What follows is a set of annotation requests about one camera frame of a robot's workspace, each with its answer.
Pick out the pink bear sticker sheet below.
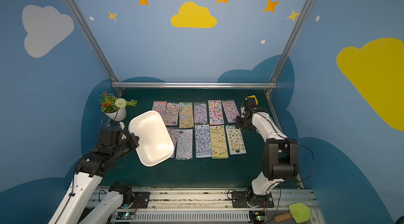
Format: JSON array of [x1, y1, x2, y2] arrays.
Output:
[[222, 100, 240, 124]]

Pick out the yellow green sticker sheet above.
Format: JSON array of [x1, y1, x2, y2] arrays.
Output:
[[209, 125, 229, 159]]

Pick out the white plastic storage box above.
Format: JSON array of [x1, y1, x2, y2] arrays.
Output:
[[128, 110, 174, 167]]

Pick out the blue penguin sticker sheet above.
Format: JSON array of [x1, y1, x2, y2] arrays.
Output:
[[195, 125, 213, 158]]

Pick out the purple sticker sheet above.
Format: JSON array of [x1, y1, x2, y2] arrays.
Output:
[[194, 103, 208, 125]]

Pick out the pink blue cat sticker sheet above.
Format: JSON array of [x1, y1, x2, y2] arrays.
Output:
[[152, 101, 167, 119]]

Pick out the green panda sticker sheet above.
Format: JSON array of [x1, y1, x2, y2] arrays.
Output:
[[179, 103, 194, 129]]

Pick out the light pink sticker sheet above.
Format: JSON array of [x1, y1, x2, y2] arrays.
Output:
[[167, 127, 179, 158]]

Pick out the pink bonbon drop sticker sheet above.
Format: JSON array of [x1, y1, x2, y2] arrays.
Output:
[[164, 103, 179, 126]]

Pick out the white lilac sticker sheet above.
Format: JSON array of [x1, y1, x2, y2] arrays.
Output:
[[175, 129, 193, 160]]

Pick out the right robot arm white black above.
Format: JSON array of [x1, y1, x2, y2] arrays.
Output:
[[231, 96, 301, 208]]

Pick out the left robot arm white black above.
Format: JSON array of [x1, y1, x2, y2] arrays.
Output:
[[49, 126, 140, 224]]

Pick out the yellow toy shovel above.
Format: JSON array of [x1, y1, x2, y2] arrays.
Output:
[[247, 95, 258, 107]]

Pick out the white pot artificial flowers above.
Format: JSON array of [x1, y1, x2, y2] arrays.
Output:
[[99, 92, 137, 121]]

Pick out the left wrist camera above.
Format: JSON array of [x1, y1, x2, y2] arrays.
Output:
[[108, 120, 127, 140]]

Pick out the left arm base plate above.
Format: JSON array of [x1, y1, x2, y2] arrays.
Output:
[[121, 192, 150, 209]]

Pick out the aluminium frame back bar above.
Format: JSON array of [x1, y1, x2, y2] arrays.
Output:
[[112, 82, 277, 89]]

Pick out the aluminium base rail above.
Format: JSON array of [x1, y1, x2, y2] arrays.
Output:
[[50, 187, 326, 224]]

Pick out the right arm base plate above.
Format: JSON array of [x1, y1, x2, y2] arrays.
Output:
[[231, 191, 275, 208]]

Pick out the white vented cable duct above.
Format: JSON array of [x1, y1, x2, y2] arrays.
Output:
[[132, 211, 250, 223]]

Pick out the green toy trowel wooden handle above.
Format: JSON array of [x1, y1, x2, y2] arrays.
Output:
[[274, 203, 311, 224]]

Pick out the aluminium frame right post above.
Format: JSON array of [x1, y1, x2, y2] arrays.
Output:
[[265, 0, 316, 98]]

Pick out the aluminium frame post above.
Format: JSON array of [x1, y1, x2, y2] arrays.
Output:
[[64, 0, 119, 83], [265, 0, 316, 98]]

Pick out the aluminium frame left post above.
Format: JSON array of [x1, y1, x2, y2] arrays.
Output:
[[64, 0, 119, 83]]

